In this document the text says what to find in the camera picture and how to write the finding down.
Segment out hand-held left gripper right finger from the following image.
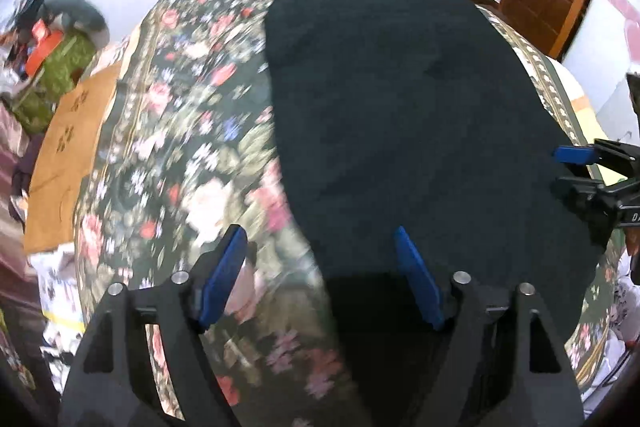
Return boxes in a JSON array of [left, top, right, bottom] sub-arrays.
[[392, 226, 586, 427]]

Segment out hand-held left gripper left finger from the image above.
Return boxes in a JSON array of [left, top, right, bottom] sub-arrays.
[[59, 224, 251, 427]]

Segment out floral blanket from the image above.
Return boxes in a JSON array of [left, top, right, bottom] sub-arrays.
[[72, 0, 626, 427]]

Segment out dark purple cloth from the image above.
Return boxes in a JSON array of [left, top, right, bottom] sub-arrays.
[[10, 134, 47, 208]]

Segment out orange box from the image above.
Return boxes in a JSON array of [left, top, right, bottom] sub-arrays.
[[25, 28, 66, 76]]

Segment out scattered printed papers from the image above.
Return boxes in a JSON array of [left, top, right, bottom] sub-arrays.
[[30, 242, 101, 374]]

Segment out pile of clothes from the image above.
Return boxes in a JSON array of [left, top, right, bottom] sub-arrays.
[[0, 0, 51, 75]]

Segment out black elephant print t-shirt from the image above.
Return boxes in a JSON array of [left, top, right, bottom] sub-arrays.
[[262, 0, 608, 427]]

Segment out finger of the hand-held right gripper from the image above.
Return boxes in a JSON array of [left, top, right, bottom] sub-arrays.
[[554, 138, 639, 178], [550, 176, 627, 249]]

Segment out green storage bag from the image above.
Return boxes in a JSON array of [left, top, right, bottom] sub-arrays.
[[10, 32, 98, 135]]

